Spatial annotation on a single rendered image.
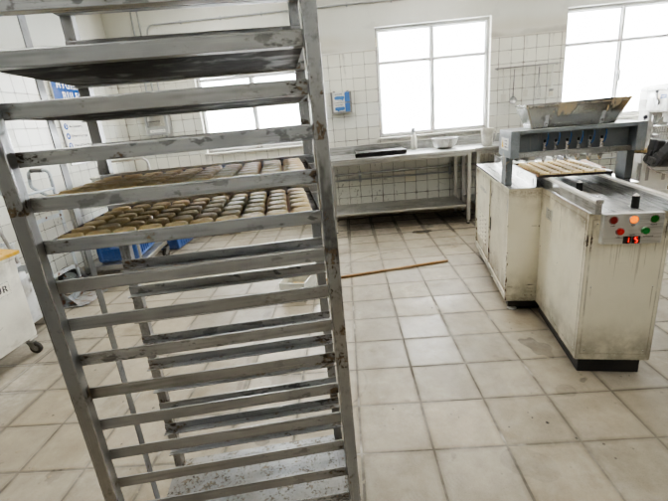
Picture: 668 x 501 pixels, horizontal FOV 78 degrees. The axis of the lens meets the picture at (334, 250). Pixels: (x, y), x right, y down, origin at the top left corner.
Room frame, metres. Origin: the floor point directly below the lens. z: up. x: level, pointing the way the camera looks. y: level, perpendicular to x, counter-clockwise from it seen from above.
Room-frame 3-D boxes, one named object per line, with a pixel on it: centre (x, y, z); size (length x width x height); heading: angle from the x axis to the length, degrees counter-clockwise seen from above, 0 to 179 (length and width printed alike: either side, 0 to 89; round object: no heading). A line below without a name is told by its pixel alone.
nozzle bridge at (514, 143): (2.58, -1.49, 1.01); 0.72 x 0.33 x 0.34; 79
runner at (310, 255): (0.88, 0.31, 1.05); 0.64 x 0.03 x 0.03; 96
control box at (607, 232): (1.73, -1.32, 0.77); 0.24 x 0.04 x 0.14; 79
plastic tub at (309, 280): (3.12, 0.31, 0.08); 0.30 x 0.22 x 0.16; 164
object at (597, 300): (2.09, -1.39, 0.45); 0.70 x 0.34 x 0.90; 169
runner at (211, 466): (0.88, 0.31, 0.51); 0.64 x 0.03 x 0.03; 96
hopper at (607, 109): (2.58, -1.49, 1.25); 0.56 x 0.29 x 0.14; 79
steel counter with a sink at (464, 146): (5.11, -1.72, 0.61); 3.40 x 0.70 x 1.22; 87
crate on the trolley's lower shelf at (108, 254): (4.19, 2.15, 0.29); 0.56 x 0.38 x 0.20; 5
